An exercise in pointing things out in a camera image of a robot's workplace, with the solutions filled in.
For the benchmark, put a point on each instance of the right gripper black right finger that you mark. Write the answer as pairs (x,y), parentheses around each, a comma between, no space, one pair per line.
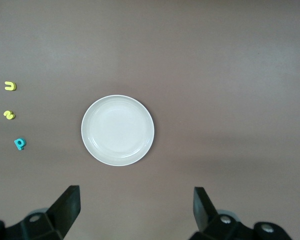
(205,215)

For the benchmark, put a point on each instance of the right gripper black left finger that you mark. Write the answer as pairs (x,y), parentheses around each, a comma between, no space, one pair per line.
(62,215)

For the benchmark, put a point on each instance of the teal foam letter p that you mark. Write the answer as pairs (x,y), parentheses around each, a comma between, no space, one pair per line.
(20,146)

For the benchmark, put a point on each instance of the yellow foam letter s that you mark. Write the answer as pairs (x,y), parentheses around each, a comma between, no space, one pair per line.
(9,115)

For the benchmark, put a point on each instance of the yellow foam letter u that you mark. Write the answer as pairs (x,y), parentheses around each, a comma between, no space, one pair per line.
(13,86)

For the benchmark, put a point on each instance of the beige round plate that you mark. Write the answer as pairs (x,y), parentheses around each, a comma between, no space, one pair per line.
(117,130)

